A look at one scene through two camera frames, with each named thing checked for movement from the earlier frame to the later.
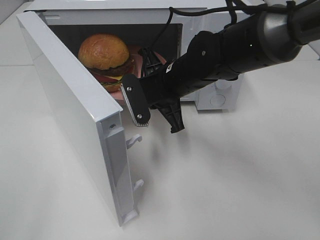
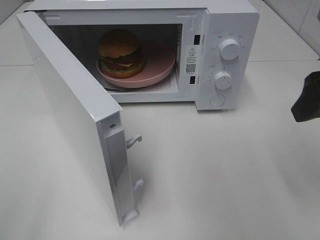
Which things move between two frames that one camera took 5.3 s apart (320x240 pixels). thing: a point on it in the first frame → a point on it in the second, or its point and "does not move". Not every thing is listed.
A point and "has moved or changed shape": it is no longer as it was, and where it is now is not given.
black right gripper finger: x=172 y=113 → x=307 y=107
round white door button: x=218 y=100 does not move
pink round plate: x=136 y=51 has moved or changed shape
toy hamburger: x=107 y=56 has moved or changed shape
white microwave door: x=94 y=116 does not move
